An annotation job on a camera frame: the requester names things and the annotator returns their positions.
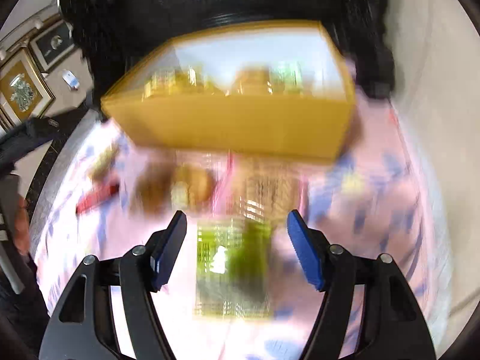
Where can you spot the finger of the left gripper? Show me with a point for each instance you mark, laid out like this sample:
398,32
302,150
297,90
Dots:
25,138

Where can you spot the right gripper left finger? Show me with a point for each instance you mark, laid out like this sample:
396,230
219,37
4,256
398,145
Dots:
107,304

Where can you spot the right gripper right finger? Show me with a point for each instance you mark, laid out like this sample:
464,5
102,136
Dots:
391,325

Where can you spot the person's hand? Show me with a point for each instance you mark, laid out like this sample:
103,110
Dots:
22,237

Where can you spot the gold framed flower painting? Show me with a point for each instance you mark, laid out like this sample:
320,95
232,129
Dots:
24,92

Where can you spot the red wafer packet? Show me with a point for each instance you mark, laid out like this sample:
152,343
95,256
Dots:
97,197

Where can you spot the dark framed painting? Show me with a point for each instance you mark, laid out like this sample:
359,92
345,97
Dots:
52,46

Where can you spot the pink leaf-pattern tablecloth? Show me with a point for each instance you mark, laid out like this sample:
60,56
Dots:
379,197

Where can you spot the clear bread bun packet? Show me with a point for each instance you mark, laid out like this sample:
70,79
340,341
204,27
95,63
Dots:
181,187

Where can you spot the dark carved wooden furniture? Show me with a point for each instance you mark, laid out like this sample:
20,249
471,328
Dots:
115,34

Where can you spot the green seed snack packet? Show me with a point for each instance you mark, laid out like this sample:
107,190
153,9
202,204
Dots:
232,273

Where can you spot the yellow cardboard box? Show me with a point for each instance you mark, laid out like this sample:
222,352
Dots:
276,88

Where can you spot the blue white wall notice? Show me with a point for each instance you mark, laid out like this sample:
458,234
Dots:
71,80

